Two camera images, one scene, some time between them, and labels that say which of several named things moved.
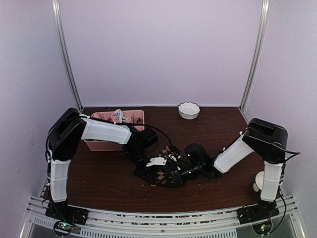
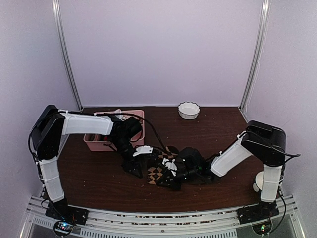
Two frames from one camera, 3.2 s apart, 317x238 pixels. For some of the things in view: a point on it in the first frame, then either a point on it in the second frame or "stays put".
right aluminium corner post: x=258 y=51 stays put
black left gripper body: x=138 y=171 to x=137 y=158
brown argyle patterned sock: x=157 y=175 stays put
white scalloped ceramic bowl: x=188 y=110 stays put
